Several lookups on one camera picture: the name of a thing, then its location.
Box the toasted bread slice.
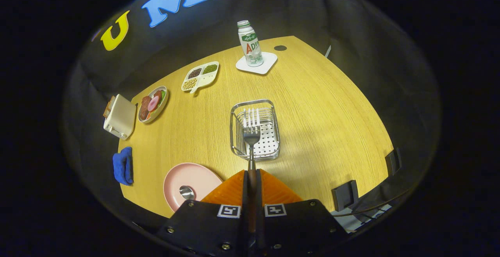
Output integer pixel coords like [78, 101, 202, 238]
[103, 96, 116, 118]

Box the white drink bottle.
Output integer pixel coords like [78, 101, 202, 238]
[237, 20, 264, 67]

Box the black table clamp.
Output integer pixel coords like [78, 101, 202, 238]
[331, 180, 359, 212]
[385, 148, 403, 176]

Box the brown meat patty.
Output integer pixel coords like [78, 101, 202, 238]
[139, 96, 152, 121]

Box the metal wire basket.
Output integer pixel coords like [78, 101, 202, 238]
[230, 99, 281, 161]

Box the blue cloth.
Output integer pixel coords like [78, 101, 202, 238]
[112, 146, 134, 186]

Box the white toaster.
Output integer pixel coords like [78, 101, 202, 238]
[103, 94, 137, 140]

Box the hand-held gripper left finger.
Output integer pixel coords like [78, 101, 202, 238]
[155, 169, 252, 257]

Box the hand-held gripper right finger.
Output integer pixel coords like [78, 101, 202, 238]
[256, 169, 348, 257]

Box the small plate with food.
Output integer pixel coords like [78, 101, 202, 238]
[137, 86, 170, 123]

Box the white divided dish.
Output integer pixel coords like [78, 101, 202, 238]
[181, 61, 220, 94]

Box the pink plate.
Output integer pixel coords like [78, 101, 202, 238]
[163, 163, 224, 212]

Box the black backdrop cloth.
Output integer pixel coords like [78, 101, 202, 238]
[62, 0, 441, 211]

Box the wooden handled metal fork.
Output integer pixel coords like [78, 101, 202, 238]
[242, 108, 261, 246]

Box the white square coaster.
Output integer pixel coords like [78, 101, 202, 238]
[236, 52, 278, 75]

